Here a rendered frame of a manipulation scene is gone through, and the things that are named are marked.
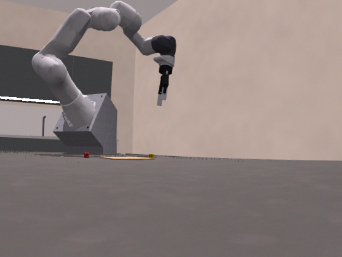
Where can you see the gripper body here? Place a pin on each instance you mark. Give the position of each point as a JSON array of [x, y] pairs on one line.
[[163, 68]]

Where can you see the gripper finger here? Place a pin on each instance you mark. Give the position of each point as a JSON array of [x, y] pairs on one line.
[[159, 101], [165, 85]]

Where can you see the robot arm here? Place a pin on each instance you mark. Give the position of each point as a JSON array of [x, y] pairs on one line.
[[48, 65]]

